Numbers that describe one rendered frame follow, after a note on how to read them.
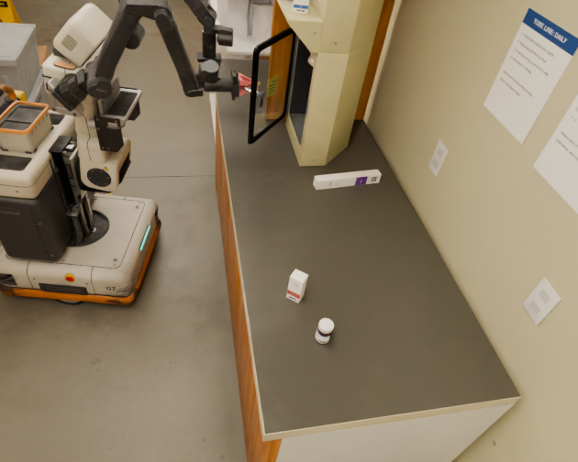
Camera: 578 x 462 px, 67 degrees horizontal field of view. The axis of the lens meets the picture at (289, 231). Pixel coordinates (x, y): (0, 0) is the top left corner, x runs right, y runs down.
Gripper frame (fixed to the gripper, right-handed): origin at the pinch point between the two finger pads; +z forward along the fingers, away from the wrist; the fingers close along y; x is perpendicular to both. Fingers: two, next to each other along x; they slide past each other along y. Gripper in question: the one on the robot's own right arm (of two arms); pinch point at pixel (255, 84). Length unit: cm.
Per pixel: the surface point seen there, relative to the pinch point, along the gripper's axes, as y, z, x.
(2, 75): -65, -141, 136
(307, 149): -18.0, 19.8, -18.3
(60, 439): -119, -85, -78
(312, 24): 30.1, 14.2, -18.2
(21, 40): -54, -132, 164
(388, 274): -26, 35, -78
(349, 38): 26.0, 27.6, -18.3
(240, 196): -25.9, -8.7, -36.3
